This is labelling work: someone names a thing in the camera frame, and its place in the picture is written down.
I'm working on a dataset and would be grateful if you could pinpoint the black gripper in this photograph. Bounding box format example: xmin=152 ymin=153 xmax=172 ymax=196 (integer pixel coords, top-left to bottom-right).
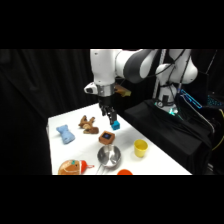
xmin=97 ymin=94 xmax=118 ymax=126

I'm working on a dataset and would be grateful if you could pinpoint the blue cube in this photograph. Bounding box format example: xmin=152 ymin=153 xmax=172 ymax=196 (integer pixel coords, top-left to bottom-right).
xmin=111 ymin=120 xmax=121 ymax=131

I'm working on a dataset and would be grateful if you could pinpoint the wooden block with blue mark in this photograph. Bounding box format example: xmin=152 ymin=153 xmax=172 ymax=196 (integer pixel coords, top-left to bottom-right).
xmin=98 ymin=130 xmax=116 ymax=146

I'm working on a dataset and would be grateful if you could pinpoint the brown plush animal toy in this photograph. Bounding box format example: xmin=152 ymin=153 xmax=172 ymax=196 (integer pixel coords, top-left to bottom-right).
xmin=78 ymin=114 xmax=100 ymax=135

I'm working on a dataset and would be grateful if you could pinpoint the tan wrist attachment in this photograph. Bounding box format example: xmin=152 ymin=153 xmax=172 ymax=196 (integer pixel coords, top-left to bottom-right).
xmin=114 ymin=84 xmax=132 ymax=98

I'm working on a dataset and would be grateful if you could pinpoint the small metal pot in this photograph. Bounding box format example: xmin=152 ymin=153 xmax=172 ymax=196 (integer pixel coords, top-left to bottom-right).
xmin=96 ymin=144 xmax=122 ymax=175

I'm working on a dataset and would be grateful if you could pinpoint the light blue plush toy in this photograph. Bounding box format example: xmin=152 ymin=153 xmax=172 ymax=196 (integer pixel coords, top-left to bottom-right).
xmin=55 ymin=124 xmax=76 ymax=145

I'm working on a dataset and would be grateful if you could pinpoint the yellow plastic cup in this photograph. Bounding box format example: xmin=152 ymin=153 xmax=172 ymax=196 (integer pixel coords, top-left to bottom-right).
xmin=133 ymin=139 xmax=149 ymax=159

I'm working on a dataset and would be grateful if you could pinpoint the orange plate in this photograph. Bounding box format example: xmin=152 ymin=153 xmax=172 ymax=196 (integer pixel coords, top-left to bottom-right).
xmin=116 ymin=168 xmax=134 ymax=176

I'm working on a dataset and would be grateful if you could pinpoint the black cloth-covered stand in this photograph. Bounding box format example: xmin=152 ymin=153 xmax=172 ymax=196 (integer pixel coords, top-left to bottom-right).
xmin=121 ymin=99 xmax=214 ymax=176

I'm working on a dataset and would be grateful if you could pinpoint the grey vertical pole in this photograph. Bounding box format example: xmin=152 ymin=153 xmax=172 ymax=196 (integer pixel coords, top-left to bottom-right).
xmin=153 ymin=49 xmax=166 ymax=100

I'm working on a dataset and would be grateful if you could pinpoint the orange plush toy red loop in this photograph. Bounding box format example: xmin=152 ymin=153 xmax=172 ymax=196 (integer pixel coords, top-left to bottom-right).
xmin=57 ymin=159 xmax=96 ymax=176

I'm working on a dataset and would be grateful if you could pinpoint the black curtain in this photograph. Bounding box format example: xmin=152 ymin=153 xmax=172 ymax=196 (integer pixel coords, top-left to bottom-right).
xmin=0 ymin=49 xmax=224 ymax=176

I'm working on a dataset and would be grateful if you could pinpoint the blue-lit electronic device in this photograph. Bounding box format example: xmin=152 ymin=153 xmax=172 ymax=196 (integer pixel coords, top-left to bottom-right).
xmin=179 ymin=88 xmax=204 ymax=110

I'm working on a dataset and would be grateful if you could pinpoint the cyan-lit electronic device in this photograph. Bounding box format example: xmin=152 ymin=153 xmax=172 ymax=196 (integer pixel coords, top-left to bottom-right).
xmin=206 ymin=94 xmax=224 ymax=110

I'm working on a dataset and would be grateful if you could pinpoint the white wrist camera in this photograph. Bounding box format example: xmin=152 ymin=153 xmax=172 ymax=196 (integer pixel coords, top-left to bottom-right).
xmin=83 ymin=81 xmax=98 ymax=95

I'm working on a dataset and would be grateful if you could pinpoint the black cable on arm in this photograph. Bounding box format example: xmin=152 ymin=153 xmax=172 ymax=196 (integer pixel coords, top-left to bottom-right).
xmin=159 ymin=49 xmax=188 ymax=101

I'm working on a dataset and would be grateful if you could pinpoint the yellow cable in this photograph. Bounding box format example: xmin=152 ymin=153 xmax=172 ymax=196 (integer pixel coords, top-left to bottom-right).
xmin=211 ymin=108 xmax=224 ymax=152

